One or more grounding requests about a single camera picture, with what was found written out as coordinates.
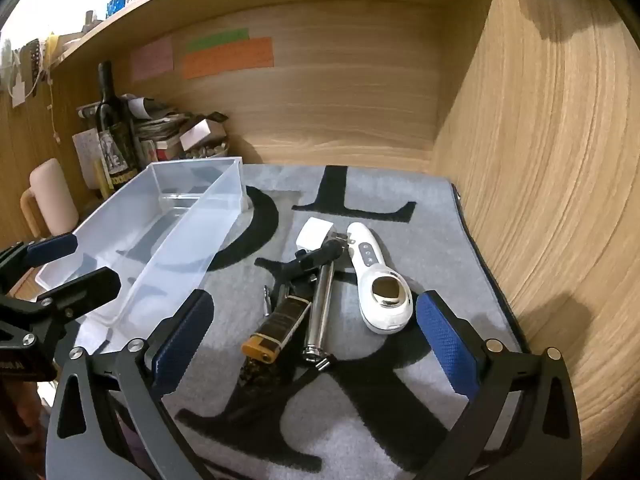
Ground stack of papers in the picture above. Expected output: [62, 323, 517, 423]
[132, 95, 201, 161]

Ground dark wine bottle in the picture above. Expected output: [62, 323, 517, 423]
[95, 61, 138, 191]

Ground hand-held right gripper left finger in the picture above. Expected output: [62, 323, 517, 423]
[45, 289, 216, 480]

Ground small white box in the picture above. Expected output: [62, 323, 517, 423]
[180, 119, 228, 151]

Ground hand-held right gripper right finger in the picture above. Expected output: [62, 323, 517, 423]
[415, 290, 583, 480]

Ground clear plastic storage bin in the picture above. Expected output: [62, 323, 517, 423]
[34, 157, 248, 343]

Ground green sticky note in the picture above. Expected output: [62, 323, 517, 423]
[186, 27, 250, 53]

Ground white handheld massager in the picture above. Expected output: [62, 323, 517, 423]
[346, 221, 415, 335]

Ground silver metal cylinder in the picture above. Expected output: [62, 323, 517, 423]
[301, 255, 337, 371]

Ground orange sticky note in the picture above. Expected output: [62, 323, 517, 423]
[182, 37, 275, 80]

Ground white handwritten paper note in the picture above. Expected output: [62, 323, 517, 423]
[72, 130, 103, 186]

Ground black and yellow lighter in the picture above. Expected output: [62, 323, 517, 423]
[241, 296, 311, 365]

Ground grey mat with black letters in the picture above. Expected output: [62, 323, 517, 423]
[75, 162, 531, 480]

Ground white plug adapter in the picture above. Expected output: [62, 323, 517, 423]
[296, 216, 335, 252]

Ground pink sticky note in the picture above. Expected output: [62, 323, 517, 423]
[131, 40, 173, 83]

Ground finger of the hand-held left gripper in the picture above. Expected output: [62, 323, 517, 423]
[0, 266, 122, 346]
[0, 232, 79, 286]

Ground black folding tool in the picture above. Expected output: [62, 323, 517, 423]
[254, 240, 351, 286]

